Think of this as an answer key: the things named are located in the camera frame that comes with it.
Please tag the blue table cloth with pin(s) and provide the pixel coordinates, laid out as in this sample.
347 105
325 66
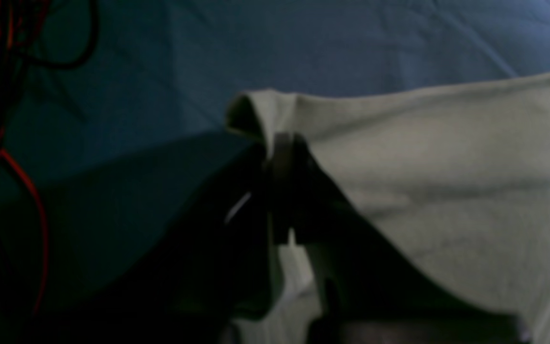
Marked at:
117 145

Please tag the light green T-shirt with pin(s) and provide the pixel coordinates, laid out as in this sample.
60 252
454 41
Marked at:
457 176

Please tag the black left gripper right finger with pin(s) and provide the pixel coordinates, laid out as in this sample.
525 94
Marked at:
368 291

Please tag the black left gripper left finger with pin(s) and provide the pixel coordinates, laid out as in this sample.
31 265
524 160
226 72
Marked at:
178 241

